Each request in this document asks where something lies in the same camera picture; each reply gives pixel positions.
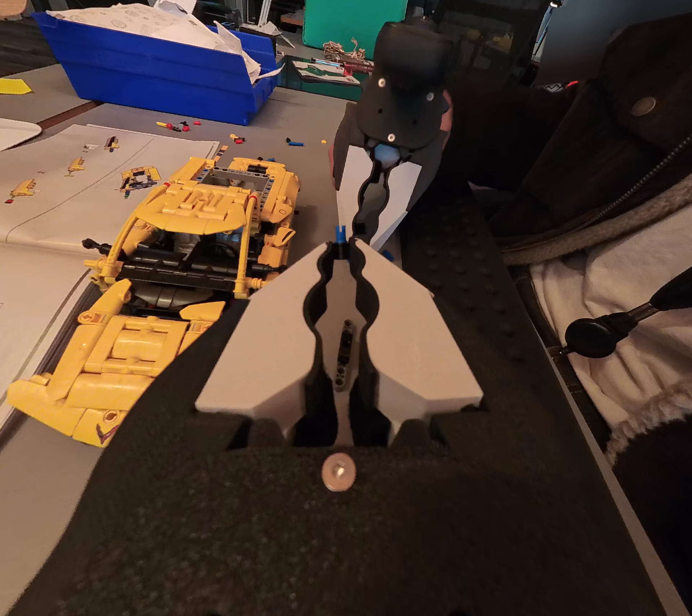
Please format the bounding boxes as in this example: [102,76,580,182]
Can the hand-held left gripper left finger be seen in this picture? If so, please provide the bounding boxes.
[195,242,336,445]

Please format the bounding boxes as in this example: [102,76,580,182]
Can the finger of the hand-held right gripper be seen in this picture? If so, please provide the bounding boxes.
[335,145,374,238]
[368,163,425,250]

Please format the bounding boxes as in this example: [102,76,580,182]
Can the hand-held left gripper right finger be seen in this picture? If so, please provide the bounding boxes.
[350,239,484,443]

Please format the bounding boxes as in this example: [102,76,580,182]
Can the dark grey brick beam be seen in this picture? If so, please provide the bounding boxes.
[334,319,355,391]

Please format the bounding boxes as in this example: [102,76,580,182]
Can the yellow toy brick car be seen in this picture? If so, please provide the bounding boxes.
[6,157,301,448]

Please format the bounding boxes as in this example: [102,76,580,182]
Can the instruction booklet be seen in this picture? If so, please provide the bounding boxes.
[0,124,221,428]

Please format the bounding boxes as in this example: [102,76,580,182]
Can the grey desk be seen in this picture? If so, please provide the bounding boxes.
[0,59,671,616]

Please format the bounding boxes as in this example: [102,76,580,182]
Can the small wooden model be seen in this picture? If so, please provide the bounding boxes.
[323,38,374,64]

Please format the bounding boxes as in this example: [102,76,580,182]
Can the black mesh office chair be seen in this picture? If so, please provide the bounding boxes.
[432,0,563,87]

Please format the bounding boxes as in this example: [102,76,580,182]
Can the person's dark jeans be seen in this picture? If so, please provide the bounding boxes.
[514,270,612,449]

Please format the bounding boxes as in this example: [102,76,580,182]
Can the scattered small brick pins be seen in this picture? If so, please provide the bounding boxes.
[157,119,306,148]

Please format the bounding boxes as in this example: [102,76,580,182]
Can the person's white shirt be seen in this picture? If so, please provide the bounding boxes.
[532,227,692,465]

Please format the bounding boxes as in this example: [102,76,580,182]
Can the blue plastic bin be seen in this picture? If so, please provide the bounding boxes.
[31,11,279,126]

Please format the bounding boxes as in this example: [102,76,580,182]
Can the white printed paper bags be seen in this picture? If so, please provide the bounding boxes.
[46,0,284,87]

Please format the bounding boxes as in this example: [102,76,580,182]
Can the wooden document stand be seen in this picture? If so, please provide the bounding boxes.
[0,0,44,152]

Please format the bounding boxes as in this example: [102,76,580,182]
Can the black lanyard strap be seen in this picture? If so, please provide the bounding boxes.
[565,270,692,357]

